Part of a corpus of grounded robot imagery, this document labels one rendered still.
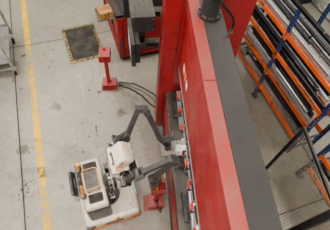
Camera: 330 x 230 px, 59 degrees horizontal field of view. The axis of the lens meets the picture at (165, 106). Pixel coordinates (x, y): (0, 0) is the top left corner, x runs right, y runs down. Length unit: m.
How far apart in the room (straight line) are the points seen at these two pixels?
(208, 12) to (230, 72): 0.58
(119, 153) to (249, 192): 1.40
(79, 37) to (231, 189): 4.59
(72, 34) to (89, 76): 1.08
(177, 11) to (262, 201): 1.84
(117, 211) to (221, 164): 2.17
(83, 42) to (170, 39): 2.84
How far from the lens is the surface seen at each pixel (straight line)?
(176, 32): 3.00
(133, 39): 3.31
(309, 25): 4.35
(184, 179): 3.21
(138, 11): 3.11
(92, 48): 5.51
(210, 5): 2.44
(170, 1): 2.76
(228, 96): 2.02
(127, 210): 3.71
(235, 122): 1.92
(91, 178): 3.20
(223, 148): 1.81
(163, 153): 3.16
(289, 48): 4.45
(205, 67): 2.15
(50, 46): 5.72
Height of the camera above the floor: 3.87
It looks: 56 degrees down
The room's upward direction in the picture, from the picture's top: 7 degrees clockwise
